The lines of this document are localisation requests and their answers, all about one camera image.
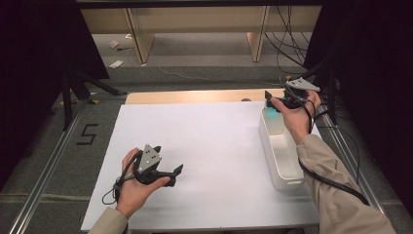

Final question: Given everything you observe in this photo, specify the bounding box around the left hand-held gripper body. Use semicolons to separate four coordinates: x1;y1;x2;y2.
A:
133;143;171;187

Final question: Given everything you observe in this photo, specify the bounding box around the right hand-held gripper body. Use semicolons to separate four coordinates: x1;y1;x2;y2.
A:
282;77;321;110

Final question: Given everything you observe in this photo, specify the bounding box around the iridescent smartphone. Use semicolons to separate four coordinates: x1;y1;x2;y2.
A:
263;106;285;137

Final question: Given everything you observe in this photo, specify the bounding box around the white plastic bin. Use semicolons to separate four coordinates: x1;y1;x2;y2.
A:
258;106;307;191

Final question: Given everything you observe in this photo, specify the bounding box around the person's right hand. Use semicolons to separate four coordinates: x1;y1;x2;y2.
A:
270;90;322;146

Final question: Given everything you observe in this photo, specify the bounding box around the person's left hand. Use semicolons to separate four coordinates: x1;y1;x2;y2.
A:
115;147;171;219

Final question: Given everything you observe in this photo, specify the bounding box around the black tripod stand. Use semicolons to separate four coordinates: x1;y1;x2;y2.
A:
59;69;129;132
301;57;340;126

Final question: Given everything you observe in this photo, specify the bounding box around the black curtain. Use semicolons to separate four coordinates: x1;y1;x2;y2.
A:
303;0;413;217
0;0;110;193

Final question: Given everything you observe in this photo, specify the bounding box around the long white paper scrap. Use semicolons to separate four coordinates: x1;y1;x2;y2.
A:
108;58;126;69

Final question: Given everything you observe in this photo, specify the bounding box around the light wooden desk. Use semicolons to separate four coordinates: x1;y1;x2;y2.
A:
79;5;322;65

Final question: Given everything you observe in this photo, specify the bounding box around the bundle of black cables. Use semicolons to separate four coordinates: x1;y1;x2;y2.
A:
263;5;310;76

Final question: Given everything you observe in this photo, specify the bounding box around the white floor cable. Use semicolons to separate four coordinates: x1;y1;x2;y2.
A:
158;65;283;88

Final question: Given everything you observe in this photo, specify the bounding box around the aluminium floor rail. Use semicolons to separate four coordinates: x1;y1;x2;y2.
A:
8;97;87;234
316;110;397;234

